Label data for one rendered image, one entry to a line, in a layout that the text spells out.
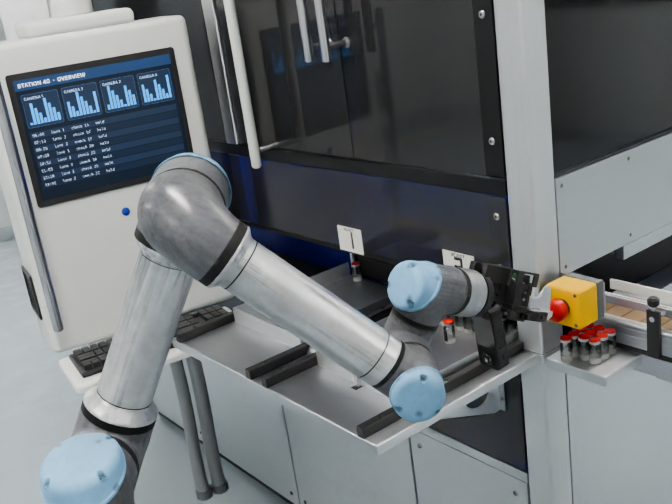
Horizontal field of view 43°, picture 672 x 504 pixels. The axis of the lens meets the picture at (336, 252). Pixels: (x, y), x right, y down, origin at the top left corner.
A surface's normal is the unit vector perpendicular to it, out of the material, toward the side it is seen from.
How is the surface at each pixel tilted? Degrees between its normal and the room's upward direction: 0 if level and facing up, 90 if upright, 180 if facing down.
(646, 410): 90
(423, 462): 90
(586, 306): 90
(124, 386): 89
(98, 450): 7
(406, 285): 65
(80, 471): 7
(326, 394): 0
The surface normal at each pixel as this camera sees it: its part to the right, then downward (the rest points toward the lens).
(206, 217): 0.28, -0.42
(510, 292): -0.76, -0.12
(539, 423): -0.77, 0.30
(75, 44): 0.49, 0.22
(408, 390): 0.06, 0.32
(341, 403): -0.14, -0.94
